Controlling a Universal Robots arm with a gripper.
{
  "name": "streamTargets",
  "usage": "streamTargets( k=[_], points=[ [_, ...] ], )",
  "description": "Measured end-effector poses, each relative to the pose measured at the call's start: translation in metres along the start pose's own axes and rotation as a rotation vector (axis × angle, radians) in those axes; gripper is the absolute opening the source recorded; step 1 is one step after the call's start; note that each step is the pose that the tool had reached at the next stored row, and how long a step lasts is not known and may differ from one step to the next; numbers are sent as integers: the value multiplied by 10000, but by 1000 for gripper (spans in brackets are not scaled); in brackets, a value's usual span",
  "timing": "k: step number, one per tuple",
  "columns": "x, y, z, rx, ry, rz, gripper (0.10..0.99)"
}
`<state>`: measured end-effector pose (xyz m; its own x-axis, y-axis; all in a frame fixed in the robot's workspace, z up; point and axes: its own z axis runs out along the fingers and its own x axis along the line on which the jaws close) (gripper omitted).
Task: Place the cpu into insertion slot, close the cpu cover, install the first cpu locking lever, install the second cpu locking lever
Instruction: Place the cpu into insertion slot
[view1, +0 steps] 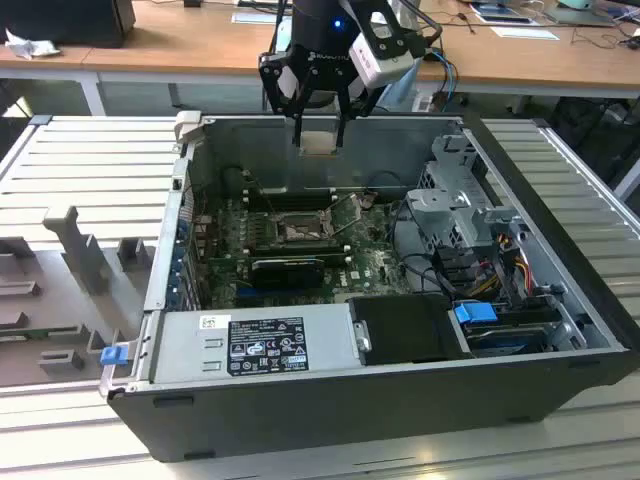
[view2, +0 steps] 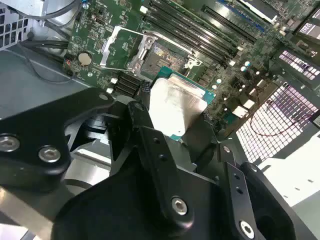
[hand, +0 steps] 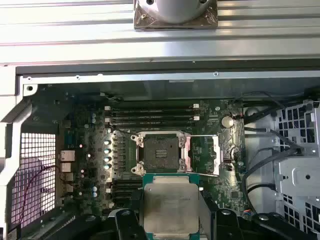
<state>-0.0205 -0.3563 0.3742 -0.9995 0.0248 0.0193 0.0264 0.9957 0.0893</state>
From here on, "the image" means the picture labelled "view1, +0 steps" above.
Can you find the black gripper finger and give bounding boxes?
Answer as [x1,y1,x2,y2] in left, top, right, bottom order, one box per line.
[335,85,384,149]
[258,46,322,148]

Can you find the silver square CPU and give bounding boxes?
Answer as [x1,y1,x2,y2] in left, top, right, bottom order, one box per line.
[298,130,337,158]

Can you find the thin metal locking lever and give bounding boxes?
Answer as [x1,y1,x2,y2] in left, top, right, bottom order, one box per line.
[247,170,275,215]

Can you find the metal socket cover frame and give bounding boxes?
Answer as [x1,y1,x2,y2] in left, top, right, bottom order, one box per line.
[324,191,365,238]

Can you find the CPU socket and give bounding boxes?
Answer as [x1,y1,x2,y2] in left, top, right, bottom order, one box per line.
[269,209,337,247]

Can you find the pale blue teach pendant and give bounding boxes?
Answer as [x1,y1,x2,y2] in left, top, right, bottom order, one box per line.
[377,64,419,113]

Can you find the wooden desk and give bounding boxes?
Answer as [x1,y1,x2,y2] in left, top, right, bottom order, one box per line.
[0,0,640,119]

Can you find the metal drive cage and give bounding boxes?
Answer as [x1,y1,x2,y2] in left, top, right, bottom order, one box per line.
[404,133,531,251]

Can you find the green motherboard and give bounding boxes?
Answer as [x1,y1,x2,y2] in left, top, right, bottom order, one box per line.
[192,192,422,309]

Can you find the green RAM stick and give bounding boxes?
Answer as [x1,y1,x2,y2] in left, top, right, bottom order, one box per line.
[248,243,350,266]

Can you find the black graphics card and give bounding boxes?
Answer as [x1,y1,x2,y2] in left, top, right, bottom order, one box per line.
[251,257,325,290]

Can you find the white paper sheet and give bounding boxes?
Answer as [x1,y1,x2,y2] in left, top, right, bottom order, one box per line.
[491,25,560,42]

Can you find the black box on desk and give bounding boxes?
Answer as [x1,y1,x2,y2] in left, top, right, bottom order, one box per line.
[0,0,137,50]

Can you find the black plastic shroud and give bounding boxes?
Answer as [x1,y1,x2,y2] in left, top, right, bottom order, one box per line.
[347,294,474,367]

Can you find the black office chair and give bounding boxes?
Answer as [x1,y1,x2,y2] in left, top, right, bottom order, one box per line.
[549,94,640,189]

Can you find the blue disk carrier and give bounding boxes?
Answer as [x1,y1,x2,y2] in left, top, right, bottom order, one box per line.
[452,299,551,357]

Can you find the crumpled white paper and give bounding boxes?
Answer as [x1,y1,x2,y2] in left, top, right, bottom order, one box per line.
[3,27,62,60]

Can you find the grey power supply unit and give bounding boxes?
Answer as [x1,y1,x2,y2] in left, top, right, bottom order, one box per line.
[149,302,362,385]

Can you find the black grey PC case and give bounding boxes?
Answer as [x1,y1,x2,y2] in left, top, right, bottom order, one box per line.
[99,110,640,464]

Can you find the grey parts rack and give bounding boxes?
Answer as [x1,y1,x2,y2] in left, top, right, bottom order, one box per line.
[0,204,162,387]

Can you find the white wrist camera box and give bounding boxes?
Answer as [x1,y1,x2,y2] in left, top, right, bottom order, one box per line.
[348,9,416,92]

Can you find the grey case handle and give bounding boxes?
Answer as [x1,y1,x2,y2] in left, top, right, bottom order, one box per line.
[174,110,204,147]

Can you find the yellow red power wires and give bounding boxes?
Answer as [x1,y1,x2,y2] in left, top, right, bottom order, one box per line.
[469,238,535,301]

